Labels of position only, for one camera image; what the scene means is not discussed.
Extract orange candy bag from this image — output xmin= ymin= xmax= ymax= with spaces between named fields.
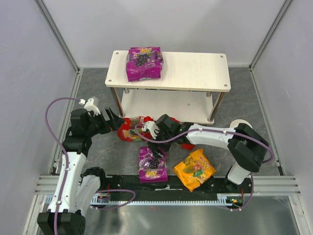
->
xmin=173 ymin=149 xmax=216 ymax=192

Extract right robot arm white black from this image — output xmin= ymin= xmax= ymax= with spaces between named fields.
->
xmin=141 ymin=114 xmax=273 ymax=185

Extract white slotted cable duct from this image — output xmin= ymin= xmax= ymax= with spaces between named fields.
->
xmin=90 ymin=194 xmax=233 ymax=207

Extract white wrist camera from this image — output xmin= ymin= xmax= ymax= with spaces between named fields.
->
xmin=79 ymin=96 xmax=101 ymax=116
xmin=141 ymin=121 xmax=160 ymax=140

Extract aluminium corner frame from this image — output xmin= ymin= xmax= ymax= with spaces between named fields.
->
xmin=34 ymin=0 xmax=80 ymax=73
xmin=249 ymin=0 xmax=293 ymax=71

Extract red candy bag left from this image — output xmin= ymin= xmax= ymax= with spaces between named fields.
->
xmin=117 ymin=116 xmax=153 ymax=142

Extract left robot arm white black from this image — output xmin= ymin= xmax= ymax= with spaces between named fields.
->
xmin=37 ymin=108 xmax=125 ymax=235

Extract aluminium corner frame left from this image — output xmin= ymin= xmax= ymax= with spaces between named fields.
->
xmin=34 ymin=0 xmax=80 ymax=73

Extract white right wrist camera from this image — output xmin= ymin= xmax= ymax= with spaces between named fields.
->
xmin=141 ymin=121 xmax=160 ymax=140

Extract purple candy bag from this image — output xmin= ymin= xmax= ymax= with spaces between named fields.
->
xmin=138 ymin=146 xmax=168 ymax=184
xmin=126 ymin=47 xmax=164 ymax=82

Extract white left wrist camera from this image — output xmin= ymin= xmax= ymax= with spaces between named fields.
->
xmin=79 ymin=96 xmax=101 ymax=116

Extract white ceramic bowl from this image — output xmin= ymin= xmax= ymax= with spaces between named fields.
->
xmin=230 ymin=119 xmax=252 ymax=128

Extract red candy bag right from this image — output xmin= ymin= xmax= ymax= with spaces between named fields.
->
xmin=171 ymin=117 xmax=195 ymax=151

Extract aluminium corner frame right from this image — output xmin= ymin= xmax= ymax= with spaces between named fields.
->
xmin=249 ymin=0 xmax=293 ymax=71

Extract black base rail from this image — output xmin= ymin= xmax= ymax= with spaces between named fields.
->
xmin=80 ymin=167 xmax=252 ymax=195

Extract red candy bag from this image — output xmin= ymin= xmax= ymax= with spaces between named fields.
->
xmin=171 ymin=117 xmax=195 ymax=151
xmin=117 ymin=116 xmax=153 ymax=142

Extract white two-tier wooden shelf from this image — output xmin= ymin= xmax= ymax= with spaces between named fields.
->
xmin=105 ymin=50 xmax=231 ymax=124

